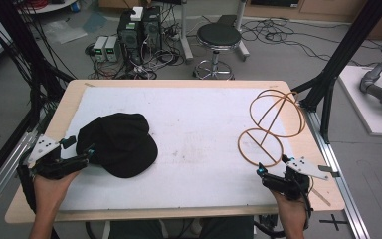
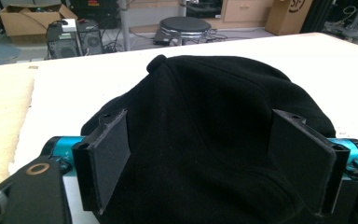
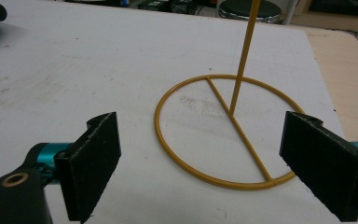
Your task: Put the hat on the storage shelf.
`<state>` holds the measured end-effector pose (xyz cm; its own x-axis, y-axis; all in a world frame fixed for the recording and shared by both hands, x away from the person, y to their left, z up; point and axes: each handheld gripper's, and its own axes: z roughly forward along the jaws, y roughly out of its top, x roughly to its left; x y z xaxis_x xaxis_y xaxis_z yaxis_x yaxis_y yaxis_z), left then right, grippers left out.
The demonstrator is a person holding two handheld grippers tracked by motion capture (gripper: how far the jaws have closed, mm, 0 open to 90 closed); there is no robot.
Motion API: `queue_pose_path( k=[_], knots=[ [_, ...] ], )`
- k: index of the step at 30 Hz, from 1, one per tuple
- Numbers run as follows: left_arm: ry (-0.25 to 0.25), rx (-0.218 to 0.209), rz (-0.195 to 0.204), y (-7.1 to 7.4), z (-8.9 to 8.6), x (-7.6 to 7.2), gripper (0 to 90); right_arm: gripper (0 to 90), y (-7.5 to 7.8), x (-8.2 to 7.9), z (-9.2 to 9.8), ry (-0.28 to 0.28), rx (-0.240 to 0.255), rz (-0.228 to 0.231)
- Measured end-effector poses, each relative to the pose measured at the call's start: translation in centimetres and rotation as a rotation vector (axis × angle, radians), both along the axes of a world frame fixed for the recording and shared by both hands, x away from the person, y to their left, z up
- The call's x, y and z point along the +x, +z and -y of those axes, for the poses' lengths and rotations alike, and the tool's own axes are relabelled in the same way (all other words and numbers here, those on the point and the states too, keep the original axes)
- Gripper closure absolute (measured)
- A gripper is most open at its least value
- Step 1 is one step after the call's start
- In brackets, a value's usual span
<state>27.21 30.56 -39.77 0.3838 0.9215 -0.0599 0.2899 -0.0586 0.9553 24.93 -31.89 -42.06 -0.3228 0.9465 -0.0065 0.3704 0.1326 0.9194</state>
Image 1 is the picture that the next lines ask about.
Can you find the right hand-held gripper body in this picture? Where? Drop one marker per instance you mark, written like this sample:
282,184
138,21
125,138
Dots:
288,186

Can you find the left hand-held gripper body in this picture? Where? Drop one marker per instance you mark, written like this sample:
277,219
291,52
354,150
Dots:
43,147

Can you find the black cap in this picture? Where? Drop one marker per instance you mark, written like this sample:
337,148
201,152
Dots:
119,142

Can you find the person's right hand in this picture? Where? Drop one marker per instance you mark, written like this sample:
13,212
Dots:
291,212

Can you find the person's left hand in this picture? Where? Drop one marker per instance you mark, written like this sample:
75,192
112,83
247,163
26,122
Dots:
51,191

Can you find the person's right leg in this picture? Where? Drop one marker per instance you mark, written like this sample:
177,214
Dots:
227,228

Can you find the person's leg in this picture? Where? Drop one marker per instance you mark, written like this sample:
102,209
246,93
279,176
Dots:
136,230
227,228

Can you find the white table mat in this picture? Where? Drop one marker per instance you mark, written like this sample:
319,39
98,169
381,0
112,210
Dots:
192,132

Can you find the person's left leg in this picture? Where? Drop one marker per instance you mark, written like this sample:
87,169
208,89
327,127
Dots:
136,230

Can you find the white floor board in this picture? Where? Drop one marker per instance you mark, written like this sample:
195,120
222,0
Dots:
364,109

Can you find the grey power supply unit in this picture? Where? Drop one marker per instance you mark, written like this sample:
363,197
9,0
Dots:
112,49
99,48

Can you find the black computer tower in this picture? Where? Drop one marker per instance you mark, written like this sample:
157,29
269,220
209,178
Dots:
152,28
130,36

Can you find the white stand leg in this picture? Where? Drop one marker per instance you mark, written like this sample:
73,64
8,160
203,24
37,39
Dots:
186,36
241,36

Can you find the black round stool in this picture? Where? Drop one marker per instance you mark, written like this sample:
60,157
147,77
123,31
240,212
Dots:
219,35

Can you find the white box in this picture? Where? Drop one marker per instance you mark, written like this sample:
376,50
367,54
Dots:
137,13

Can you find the aluminium rail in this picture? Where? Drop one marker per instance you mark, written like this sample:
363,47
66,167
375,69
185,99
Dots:
338,172
3,179

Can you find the black metal frame post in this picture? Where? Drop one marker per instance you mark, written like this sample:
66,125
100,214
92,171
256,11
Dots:
344,49
20,43

